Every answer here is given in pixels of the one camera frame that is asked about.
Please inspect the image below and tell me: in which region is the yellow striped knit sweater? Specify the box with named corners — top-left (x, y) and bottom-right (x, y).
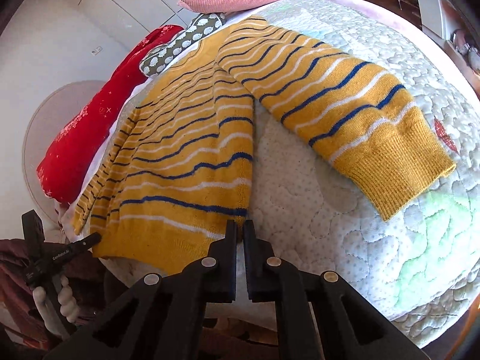
top-left (72, 16), bottom-right (456, 274)

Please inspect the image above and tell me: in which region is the person's left hand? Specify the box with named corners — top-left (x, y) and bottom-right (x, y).
top-left (32, 275), bottom-right (80, 340)

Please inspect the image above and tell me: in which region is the red rolled blanket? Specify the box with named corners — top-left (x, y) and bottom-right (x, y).
top-left (37, 24), bottom-right (183, 205)

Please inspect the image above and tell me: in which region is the quilted heart pattern bedspread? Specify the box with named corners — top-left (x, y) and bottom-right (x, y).
top-left (97, 0), bottom-right (480, 349)

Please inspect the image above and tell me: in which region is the round white headboard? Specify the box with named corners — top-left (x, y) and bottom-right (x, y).
top-left (22, 80), bottom-right (104, 226)

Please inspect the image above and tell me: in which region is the green sheep pattern pillow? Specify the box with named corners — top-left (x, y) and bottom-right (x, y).
top-left (139, 13), bottom-right (226, 77)

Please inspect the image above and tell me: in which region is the white wall switch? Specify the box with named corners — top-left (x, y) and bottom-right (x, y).
top-left (91, 46), bottom-right (103, 56)

